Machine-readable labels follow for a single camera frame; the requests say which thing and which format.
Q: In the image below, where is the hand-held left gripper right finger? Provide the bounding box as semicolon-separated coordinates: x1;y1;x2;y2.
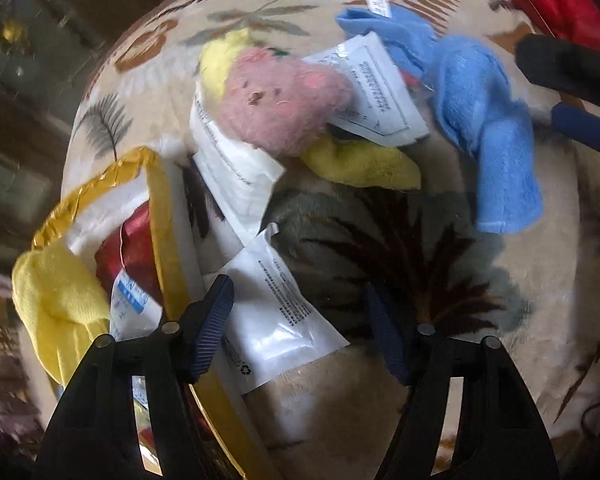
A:
365;285;561;480

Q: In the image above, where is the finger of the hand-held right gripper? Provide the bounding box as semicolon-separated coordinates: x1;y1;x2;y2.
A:
550;102;600;171
516;34;600;107

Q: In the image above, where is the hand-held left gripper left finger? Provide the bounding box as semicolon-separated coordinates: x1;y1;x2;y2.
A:
32;275;236;480

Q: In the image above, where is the white mask packet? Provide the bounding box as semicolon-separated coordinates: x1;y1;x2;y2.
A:
187;85;287;248
202;227;351;396
302;32;431;148

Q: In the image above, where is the white blue-label packet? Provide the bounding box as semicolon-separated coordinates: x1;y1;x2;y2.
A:
109;270;165;346

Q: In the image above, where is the blue towel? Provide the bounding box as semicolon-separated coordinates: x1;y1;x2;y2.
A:
335;7;543;235

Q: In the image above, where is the red woven bag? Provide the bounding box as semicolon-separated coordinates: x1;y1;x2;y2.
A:
94;205;161;301

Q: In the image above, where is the gold-rimmed white tray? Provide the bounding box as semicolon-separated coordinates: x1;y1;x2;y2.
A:
30;146;281;480

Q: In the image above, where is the yellow cloth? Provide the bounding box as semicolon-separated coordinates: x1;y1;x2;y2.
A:
200;27;422;191
11;247;112;386

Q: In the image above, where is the pink plush toy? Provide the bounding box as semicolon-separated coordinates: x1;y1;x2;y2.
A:
215;47;356;158

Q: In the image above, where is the leaf printed blanket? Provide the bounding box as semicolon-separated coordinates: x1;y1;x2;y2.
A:
60;0;600;480

